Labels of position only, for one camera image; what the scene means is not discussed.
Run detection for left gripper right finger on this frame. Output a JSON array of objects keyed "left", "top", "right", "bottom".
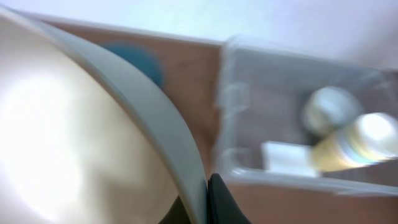
[{"left": 207, "top": 174, "right": 251, "bottom": 224}]

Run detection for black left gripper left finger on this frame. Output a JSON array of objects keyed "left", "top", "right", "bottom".
[{"left": 159, "top": 197, "right": 191, "bottom": 224}]

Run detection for clear plastic storage container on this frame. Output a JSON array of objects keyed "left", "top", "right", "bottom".
[{"left": 216, "top": 37, "right": 397, "bottom": 195}]

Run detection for yellow cup front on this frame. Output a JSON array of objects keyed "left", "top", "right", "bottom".
[{"left": 312, "top": 134, "right": 354, "bottom": 172}]

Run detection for cream bowl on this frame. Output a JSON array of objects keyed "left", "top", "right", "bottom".
[{"left": 1, "top": 7, "right": 208, "bottom": 223}]

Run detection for light grey small bowl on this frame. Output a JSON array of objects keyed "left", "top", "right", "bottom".
[{"left": 302, "top": 86, "right": 364, "bottom": 138}]

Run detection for dark blue bowl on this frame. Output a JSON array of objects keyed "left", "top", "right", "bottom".
[{"left": 101, "top": 41, "right": 164, "bottom": 88}]

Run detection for cream white cup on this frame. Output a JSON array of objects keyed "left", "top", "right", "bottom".
[{"left": 350, "top": 113, "right": 397, "bottom": 161}]

